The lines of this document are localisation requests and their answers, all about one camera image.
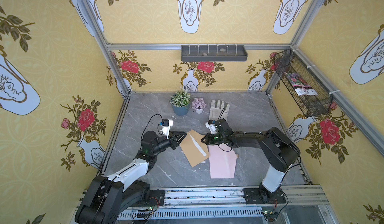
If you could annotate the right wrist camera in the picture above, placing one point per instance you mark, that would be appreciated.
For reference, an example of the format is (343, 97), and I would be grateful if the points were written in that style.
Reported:
(211, 126)

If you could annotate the black wire mesh basket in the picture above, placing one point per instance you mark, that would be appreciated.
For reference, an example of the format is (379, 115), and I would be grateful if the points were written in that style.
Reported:
(287, 61)

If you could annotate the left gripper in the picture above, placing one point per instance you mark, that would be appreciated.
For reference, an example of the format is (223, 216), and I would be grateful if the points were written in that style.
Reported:
(173, 140)

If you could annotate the grey wall shelf tray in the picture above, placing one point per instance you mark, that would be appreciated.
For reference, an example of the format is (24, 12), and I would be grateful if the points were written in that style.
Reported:
(194, 53)

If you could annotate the seed packet in basket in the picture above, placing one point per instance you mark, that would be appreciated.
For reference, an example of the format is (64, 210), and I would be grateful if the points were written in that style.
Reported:
(300, 86)

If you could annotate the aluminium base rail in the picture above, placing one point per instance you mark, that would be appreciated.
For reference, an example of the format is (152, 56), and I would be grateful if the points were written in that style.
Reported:
(305, 204)

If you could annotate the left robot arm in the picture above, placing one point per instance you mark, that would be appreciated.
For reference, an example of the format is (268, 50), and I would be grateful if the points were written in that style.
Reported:
(108, 196)

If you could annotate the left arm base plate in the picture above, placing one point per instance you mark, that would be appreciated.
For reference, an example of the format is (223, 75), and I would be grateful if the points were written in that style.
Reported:
(154, 198)

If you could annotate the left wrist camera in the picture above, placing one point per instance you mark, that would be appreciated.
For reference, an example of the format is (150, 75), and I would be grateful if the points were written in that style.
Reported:
(166, 125)

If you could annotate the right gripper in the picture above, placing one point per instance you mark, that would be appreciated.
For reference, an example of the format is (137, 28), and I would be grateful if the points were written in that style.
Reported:
(213, 138)

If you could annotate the pink envelope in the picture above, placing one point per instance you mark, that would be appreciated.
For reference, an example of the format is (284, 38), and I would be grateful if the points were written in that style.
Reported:
(222, 162)

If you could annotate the brown kraft envelope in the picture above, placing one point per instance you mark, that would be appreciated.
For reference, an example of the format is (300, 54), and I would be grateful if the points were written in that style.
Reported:
(193, 156)

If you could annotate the dirty white work glove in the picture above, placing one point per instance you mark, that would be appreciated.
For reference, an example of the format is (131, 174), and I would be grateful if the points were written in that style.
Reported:
(219, 110)

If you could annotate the purple flowers in white pot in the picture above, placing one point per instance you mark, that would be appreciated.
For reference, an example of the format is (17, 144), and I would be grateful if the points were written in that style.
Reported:
(198, 105)

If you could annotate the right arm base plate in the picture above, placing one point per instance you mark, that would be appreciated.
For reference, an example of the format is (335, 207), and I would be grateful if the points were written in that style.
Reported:
(263, 196)

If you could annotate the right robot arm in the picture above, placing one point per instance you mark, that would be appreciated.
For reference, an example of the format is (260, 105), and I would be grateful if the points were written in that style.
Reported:
(279, 150)

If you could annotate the green plant in blue pot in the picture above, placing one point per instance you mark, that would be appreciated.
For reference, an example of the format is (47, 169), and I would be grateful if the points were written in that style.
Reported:
(180, 102)

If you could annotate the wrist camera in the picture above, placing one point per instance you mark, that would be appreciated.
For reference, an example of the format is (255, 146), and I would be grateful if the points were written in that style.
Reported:
(166, 125)
(211, 126)

